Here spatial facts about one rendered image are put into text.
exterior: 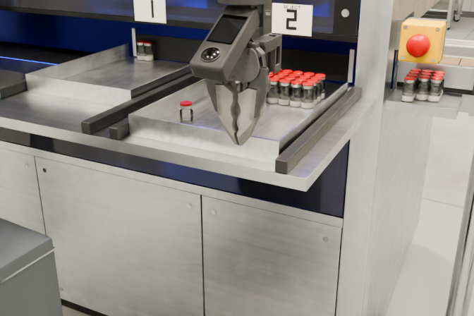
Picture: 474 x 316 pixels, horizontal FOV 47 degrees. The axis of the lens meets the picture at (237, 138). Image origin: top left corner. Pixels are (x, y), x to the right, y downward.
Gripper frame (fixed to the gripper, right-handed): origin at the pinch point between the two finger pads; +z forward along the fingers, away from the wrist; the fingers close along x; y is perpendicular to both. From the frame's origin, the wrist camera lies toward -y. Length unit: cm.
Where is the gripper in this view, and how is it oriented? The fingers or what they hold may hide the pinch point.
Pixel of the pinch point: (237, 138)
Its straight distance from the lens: 77.6
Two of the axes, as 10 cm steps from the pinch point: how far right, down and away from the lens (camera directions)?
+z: 0.0, 9.3, 3.7
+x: -9.0, -1.6, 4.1
